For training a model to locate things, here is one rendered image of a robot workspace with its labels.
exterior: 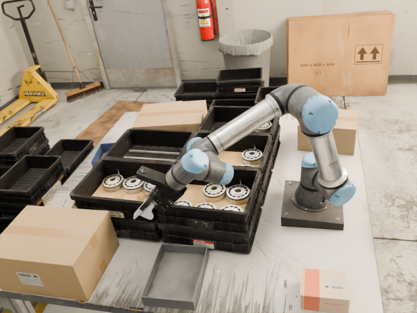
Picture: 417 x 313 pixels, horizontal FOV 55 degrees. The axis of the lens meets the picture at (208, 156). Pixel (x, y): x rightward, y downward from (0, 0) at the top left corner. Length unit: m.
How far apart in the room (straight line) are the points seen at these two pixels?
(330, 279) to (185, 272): 0.56
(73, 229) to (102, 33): 3.80
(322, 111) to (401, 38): 3.47
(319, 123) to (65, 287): 1.11
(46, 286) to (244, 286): 0.76
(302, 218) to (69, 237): 0.96
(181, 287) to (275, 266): 0.38
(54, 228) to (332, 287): 1.09
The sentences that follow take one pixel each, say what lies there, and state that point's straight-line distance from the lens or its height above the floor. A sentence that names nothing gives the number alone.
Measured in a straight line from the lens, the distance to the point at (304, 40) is 4.50.
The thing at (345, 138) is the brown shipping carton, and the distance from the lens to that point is 2.22.
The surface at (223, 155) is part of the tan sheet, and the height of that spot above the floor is 0.83.
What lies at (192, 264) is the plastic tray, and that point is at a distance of 1.68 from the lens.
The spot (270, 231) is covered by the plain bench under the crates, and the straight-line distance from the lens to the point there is 1.79.
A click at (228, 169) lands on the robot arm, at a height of 1.19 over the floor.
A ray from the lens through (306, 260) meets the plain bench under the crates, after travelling 1.68.
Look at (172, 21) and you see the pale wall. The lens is 4.88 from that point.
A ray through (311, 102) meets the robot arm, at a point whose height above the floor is 1.35.
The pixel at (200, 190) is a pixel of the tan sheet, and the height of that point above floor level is 0.83.
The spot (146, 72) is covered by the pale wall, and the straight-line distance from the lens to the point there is 5.19.
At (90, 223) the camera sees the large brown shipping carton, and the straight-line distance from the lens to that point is 1.70.
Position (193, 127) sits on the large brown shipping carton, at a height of 0.88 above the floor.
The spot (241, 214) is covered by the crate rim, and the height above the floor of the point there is 0.93.
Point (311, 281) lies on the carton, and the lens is 1.51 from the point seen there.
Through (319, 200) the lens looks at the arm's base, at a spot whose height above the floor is 0.78.
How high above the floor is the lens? 1.94
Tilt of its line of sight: 33 degrees down
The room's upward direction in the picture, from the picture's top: 8 degrees counter-clockwise
